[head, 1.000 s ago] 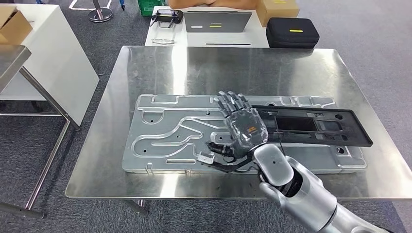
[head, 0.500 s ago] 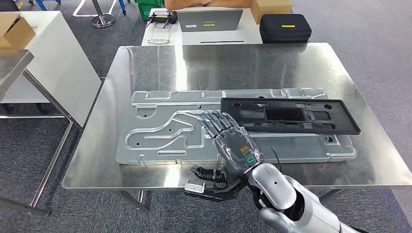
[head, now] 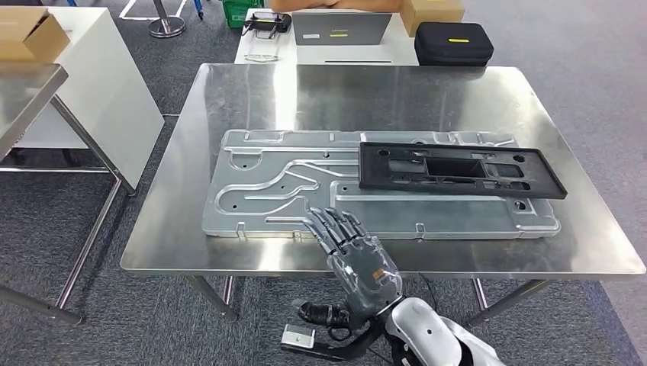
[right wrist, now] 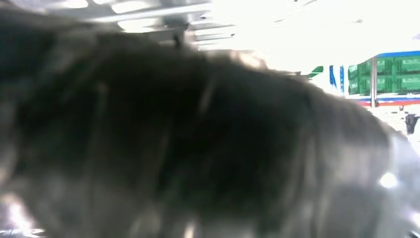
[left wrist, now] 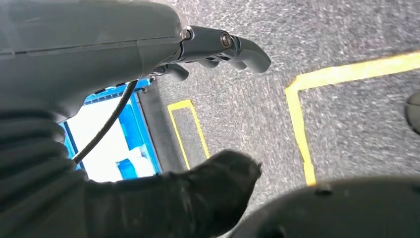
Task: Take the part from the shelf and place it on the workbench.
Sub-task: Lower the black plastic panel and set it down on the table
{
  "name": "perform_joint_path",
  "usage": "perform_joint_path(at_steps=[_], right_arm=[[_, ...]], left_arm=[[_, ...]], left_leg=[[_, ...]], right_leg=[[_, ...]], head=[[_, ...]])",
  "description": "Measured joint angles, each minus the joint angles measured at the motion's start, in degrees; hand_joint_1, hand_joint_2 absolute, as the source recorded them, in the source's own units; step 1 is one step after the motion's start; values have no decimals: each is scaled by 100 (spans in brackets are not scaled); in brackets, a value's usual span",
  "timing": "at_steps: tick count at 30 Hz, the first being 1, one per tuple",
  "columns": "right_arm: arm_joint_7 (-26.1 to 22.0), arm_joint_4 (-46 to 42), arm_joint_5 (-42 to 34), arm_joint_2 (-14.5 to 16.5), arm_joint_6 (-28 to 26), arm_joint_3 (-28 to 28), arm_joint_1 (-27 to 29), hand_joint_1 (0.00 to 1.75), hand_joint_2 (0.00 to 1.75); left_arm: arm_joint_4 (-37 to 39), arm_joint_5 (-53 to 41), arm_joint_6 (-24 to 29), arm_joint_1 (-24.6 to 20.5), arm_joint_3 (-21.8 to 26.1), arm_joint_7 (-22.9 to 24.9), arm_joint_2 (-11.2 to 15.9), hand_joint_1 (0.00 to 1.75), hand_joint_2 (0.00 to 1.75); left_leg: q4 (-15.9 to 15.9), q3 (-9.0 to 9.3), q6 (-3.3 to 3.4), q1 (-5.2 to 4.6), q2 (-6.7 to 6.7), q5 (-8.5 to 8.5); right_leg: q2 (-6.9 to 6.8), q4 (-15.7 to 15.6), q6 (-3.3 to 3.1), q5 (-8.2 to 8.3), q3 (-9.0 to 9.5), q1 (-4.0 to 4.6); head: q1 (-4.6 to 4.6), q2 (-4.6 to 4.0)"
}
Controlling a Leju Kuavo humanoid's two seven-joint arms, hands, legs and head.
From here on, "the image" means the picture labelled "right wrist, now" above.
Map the green plastic crate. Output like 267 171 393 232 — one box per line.
358 57 394 76
393 74 420 94
393 56 420 75
348 75 394 96

